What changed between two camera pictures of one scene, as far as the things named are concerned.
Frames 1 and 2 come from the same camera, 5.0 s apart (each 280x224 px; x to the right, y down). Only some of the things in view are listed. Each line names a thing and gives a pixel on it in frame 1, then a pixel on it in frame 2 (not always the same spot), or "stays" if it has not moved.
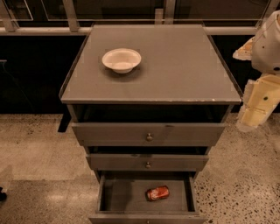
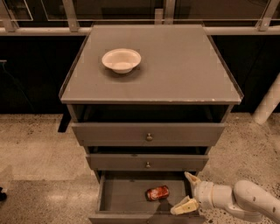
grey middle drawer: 116,162 stays
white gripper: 266,52 → 202,192
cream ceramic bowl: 122,60 stays
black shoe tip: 3,195 stays
